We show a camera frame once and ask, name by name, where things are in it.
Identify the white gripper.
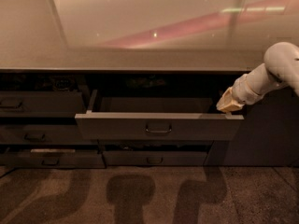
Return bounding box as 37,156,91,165
216,74,263,113

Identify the dark drawer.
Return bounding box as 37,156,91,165
75,90,244,141
0,125,92,145
103,151,207,166
0,91,86,118
99,140,213,147
0,149,106,169

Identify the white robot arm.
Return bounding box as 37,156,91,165
216,42,299,113

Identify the dark round item in drawer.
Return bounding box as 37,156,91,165
51,77,75,91

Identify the white flat item in drawer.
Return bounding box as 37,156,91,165
30,148,76,153

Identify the green snack bag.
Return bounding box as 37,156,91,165
125,76,167,89

